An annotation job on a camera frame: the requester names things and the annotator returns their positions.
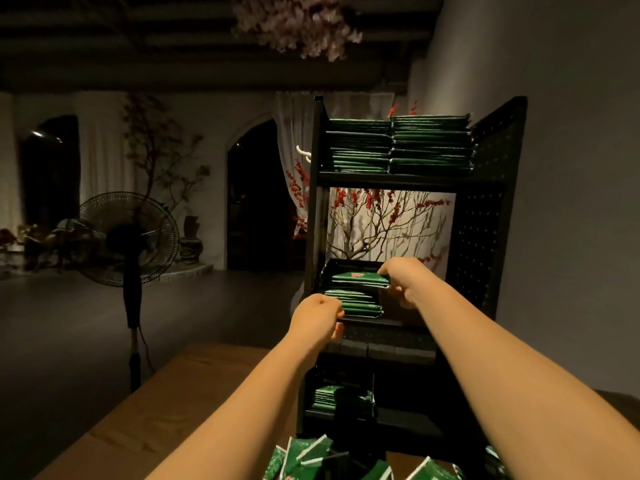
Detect person's right hand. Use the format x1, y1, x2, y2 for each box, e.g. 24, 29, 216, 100
377, 257, 442, 312

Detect white curtain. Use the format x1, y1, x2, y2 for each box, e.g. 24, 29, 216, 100
275, 91, 397, 238
75, 91, 142, 208

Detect dark vase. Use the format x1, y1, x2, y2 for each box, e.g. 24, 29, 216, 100
177, 215, 206, 267

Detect pile of green packets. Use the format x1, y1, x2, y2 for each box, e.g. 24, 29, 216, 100
262, 433, 511, 480

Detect bare branched tree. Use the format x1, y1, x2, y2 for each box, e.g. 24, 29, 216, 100
122, 93, 212, 218

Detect pink hanging flower decoration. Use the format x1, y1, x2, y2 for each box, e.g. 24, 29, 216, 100
232, 0, 364, 64

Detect person's left hand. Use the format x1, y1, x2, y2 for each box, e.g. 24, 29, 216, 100
286, 293, 347, 358

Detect black standing fan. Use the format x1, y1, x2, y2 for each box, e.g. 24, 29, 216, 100
77, 191, 182, 394

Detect black metal shelf rack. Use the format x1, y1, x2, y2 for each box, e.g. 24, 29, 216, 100
298, 95, 529, 480

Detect red berry branches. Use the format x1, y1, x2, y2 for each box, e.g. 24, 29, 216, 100
285, 99, 457, 268

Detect person's left forearm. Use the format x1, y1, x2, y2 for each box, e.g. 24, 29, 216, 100
148, 335, 327, 480

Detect person's right forearm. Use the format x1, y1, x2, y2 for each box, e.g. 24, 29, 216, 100
413, 269, 640, 480

